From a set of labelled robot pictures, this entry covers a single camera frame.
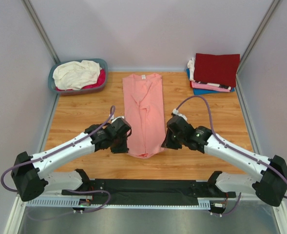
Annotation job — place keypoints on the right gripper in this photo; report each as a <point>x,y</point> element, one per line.
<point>167,144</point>

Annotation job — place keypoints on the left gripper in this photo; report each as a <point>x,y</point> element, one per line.
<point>124,149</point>

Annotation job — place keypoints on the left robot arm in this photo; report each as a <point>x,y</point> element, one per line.
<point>55,161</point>

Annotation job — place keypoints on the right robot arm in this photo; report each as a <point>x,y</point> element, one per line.
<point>245,165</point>

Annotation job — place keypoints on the magenta t-shirt in basket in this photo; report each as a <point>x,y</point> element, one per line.
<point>100,78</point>

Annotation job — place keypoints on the blue folded t-shirt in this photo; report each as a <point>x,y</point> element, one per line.
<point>202,91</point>

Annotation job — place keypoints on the pink printed folded t-shirt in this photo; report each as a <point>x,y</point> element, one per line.
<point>211,87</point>

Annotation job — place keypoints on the grey laundry basket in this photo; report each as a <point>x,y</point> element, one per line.
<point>51,83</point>

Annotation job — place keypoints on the cream white t-shirt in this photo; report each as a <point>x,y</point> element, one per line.
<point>75,66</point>

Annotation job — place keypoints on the white folded t-shirt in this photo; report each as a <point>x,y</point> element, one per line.
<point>191,67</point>

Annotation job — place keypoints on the dark red folded t-shirt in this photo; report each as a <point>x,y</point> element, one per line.
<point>219,69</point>

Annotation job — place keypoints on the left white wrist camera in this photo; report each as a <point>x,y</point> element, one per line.
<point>116,118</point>

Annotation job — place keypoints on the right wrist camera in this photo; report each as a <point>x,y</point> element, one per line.
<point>175,112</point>

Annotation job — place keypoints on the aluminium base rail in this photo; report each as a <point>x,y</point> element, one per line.
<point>140,192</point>

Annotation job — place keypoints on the left aluminium frame post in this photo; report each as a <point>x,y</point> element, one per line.
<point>40,29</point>

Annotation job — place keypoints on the aluminium frame post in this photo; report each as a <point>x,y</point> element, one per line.
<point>258,33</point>
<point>40,29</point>

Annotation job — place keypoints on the right aluminium frame post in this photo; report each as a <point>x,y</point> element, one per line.
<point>258,33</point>

